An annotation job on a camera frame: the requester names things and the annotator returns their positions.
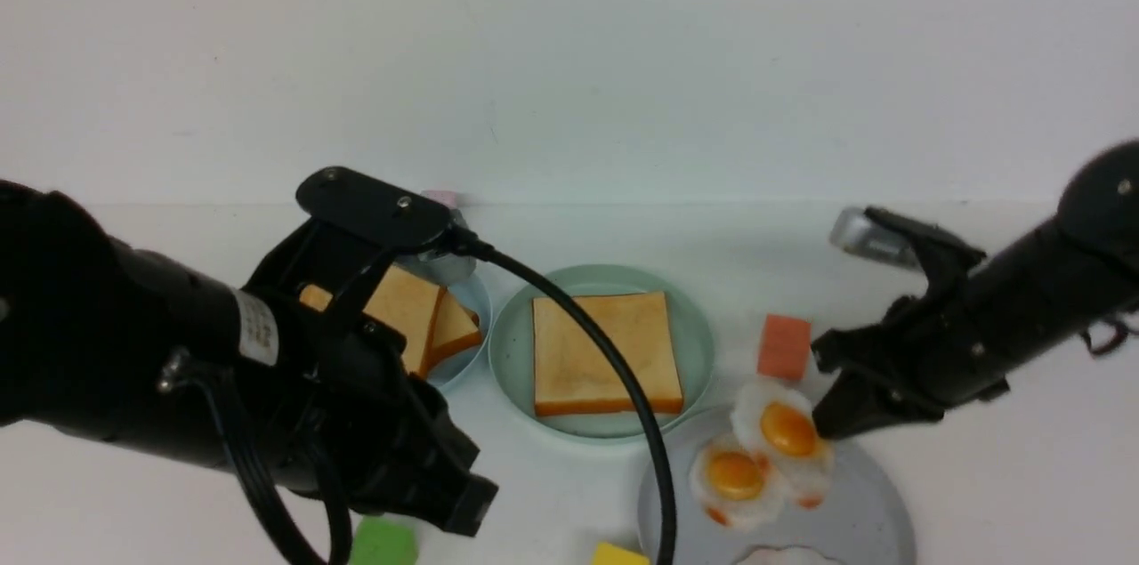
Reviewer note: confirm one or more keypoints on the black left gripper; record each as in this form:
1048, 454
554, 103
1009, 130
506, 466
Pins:
389, 433

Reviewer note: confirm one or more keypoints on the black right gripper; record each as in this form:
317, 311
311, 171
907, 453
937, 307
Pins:
921, 359

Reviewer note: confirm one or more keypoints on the fried egg front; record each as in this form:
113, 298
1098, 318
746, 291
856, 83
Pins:
774, 422

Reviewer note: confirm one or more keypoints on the fried egg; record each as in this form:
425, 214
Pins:
792, 555
774, 422
734, 488

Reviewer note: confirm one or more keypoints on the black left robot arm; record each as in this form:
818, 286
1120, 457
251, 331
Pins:
101, 341

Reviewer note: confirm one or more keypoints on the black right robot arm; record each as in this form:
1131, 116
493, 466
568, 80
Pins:
982, 316

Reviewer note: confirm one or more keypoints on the green cube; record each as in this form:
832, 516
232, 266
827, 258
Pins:
377, 541

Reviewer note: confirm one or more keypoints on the orange cube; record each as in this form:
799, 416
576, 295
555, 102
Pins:
784, 350

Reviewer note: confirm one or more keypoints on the grey egg plate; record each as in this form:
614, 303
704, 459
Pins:
863, 520

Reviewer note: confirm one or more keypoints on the fried egg behind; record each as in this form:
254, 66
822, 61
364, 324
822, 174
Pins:
734, 488

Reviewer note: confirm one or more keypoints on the yellow cube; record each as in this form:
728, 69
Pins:
610, 554

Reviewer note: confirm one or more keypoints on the mint green plate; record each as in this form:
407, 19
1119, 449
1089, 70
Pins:
511, 351

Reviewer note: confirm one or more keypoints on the fried egg at edge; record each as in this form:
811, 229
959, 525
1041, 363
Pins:
792, 555

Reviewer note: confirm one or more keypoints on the light blue bread plate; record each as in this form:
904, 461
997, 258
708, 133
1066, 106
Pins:
474, 295

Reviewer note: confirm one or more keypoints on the pink cube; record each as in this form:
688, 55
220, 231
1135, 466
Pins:
447, 198

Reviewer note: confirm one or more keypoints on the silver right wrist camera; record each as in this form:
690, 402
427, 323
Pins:
857, 235

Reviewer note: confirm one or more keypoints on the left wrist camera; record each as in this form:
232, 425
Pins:
422, 235

